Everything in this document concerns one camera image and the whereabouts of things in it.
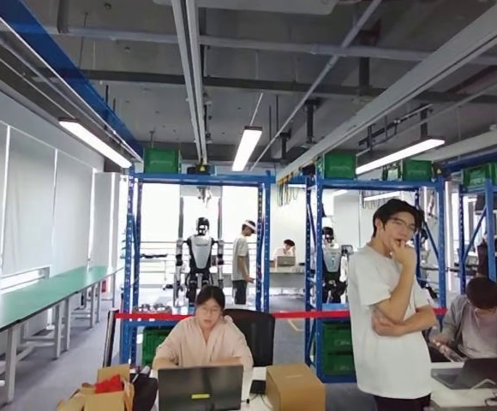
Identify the small grey laptop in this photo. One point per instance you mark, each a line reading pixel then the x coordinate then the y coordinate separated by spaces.
pixel 285 261

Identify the black yellow hoist trolley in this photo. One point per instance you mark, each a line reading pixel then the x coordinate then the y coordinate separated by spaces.
pixel 200 169

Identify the black bag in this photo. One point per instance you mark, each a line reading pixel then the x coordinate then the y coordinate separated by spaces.
pixel 146 391

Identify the silver black humanoid robot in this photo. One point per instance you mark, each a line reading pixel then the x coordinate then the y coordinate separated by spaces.
pixel 333 261
pixel 199 255

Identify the blue overhead beam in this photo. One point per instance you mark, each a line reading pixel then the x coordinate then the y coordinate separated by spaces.
pixel 60 72

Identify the red barrier belt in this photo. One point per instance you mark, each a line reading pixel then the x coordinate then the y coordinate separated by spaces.
pixel 317 314

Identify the dark open laptop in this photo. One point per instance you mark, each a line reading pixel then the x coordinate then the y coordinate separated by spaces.
pixel 479 371
pixel 199 388

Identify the white desk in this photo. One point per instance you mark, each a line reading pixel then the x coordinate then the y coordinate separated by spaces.
pixel 289 275

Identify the open cardboard box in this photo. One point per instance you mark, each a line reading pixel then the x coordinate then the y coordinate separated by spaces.
pixel 103 400

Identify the green topped long table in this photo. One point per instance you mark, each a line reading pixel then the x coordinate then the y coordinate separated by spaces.
pixel 90 278
pixel 13 312

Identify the blue steel shelf rack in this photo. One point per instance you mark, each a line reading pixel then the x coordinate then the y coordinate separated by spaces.
pixel 488 227
pixel 381 184
pixel 127 255

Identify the dark barrier post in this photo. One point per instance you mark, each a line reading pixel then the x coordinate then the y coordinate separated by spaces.
pixel 110 340

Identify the closed cardboard box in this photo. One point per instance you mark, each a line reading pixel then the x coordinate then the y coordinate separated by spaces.
pixel 295 391

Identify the long ceiling lamp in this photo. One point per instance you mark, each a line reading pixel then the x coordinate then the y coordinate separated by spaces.
pixel 94 142
pixel 381 196
pixel 398 154
pixel 247 147

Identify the black high-back chair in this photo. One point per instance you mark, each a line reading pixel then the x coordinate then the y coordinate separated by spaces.
pixel 252 334

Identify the red cloth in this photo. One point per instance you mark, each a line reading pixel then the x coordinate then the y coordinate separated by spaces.
pixel 109 384

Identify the metal parts pile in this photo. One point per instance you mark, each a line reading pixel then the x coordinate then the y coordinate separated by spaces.
pixel 154 309

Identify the small black power adapter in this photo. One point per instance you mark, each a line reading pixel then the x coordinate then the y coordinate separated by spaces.
pixel 257 387

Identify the person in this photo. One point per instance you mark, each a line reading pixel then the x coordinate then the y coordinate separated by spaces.
pixel 241 261
pixel 201 346
pixel 490 261
pixel 285 249
pixel 385 340
pixel 484 334

